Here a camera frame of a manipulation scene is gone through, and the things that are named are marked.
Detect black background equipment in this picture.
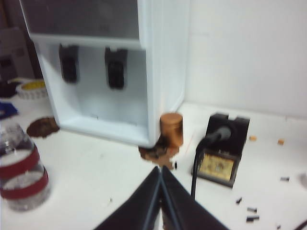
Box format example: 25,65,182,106
0,81,15,98

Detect blue cloth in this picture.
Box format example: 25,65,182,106
0,102,19,120

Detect white double-sided tape roll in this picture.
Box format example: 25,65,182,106
16,80,48,100

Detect black soldering iron stand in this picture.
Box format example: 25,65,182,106
191,112,250,189

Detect white AUX water dispenser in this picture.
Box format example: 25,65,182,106
19,0,190,148

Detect copper cylinder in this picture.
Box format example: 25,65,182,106
160,112,184,148

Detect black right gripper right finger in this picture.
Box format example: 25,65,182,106
161,166,230,230

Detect black soldering iron with cable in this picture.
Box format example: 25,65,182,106
190,126,237,199

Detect clear bottle two red belts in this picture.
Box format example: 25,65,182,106
0,122,52,212

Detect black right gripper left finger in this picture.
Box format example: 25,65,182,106
94,166,161,230

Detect grey dispenser paddle lever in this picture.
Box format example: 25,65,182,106
104,47,128,91
59,44,80,84

